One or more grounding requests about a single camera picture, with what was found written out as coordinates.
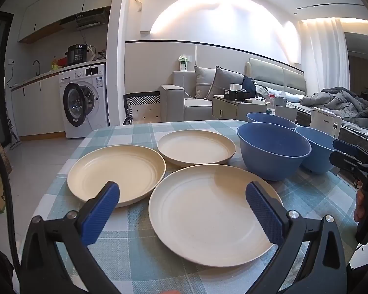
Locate white upper kitchen cabinets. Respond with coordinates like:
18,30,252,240
17,0,117,44

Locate white curtain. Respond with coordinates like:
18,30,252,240
301,18,347,94

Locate teal checkered tablecloth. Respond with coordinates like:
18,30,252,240
12,119,359,294

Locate beige side cabinet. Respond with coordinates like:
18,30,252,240
212,94,279,121

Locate black pressure cooker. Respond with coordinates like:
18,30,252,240
66,44,89,65

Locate white marble side table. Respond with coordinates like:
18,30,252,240
275,106,313,127

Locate grey pillow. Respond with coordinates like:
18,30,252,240
194,65,217,99
206,66,244,101

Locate black box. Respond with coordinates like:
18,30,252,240
223,89,251,101

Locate upright floor mop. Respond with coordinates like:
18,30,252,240
6,107,22,150

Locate cream round plate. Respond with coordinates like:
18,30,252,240
157,129,236,168
149,164,284,267
67,145,167,208

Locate blue bowl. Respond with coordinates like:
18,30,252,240
294,126,338,174
247,112,297,130
237,122,312,181

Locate white electric kettle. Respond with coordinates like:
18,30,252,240
310,107,342,138

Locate range hood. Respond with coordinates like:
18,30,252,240
60,9,108,31

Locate white kitchen base cabinet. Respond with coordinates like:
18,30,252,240
10,64,65,138

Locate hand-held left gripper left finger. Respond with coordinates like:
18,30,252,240
20,181,121,294

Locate grey sofa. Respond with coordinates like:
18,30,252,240
159,70,221,121

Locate black white patterned chair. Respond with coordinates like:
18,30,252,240
123,92,161,126

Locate upholstered bed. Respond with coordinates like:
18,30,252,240
245,58,368,146

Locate person's right hand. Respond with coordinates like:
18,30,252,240
354,188,368,222

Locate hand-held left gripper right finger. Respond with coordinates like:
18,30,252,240
245,181,352,294

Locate white green wall device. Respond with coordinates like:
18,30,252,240
178,54,193,72

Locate white washing machine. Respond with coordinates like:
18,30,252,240
59,64,110,139

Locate grey duvet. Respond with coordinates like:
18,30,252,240
301,87,368,123

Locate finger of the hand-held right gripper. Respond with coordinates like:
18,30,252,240
333,139,368,163
329,151,368,187

